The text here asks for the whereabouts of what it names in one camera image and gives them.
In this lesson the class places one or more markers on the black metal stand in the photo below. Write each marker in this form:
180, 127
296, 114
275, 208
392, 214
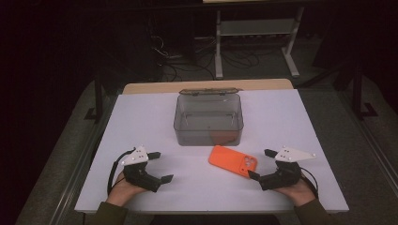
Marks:
98, 97
358, 93

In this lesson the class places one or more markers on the white metal desk frame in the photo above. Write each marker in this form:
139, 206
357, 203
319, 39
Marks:
256, 26

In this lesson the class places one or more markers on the transparent grey storage box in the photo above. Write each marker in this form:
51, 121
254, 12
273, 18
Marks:
208, 125

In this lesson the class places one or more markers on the person's right hand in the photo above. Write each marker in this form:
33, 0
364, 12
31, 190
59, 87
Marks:
300, 193

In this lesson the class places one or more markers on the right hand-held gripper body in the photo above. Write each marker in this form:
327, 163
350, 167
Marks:
281, 178

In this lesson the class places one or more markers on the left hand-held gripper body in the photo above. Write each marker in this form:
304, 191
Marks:
137, 175

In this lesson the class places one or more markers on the person's left hand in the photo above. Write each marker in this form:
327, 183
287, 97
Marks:
120, 192

